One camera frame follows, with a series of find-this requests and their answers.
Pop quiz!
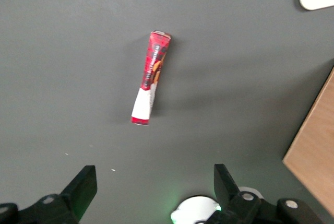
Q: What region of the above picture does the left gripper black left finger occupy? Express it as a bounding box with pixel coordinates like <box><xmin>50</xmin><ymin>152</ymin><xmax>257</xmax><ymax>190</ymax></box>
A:
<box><xmin>0</xmin><ymin>165</ymin><xmax>98</xmax><ymax>224</ymax></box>

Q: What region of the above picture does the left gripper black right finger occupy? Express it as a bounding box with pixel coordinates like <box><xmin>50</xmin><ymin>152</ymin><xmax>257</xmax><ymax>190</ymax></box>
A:
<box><xmin>206</xmin><ymin>163</ymin><xmax>324</xmax><ymax>224</ymax></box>

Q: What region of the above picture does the red cookie box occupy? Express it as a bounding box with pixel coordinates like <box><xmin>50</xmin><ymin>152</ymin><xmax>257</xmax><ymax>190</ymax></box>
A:
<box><xmin>130</xmin><ymin>30</ymin><xmax>172</xmax><ymax>126</ymax></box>

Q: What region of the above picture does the wooden two-drawer cabinet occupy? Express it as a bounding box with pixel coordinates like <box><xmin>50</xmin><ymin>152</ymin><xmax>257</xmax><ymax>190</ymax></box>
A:
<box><xmin>282</xmin><ymin>64</ymin><xmax>334</xmax><ymax>218</ymax></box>

